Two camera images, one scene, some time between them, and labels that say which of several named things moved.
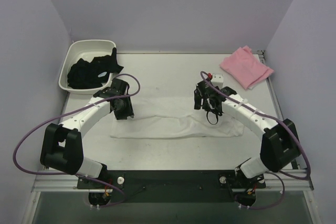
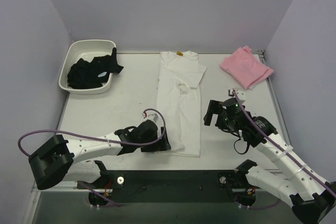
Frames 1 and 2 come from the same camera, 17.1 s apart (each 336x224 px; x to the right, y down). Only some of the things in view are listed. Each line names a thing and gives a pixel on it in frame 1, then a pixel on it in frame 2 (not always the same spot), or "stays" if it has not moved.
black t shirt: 82,74 stays
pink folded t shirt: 245,67 stays
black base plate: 171,187 stays
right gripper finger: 197,99 → 208,117
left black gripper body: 126,109 → 163,142
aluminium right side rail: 294,163 stays
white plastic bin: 87,50 stays
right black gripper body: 203,100 → 217,115
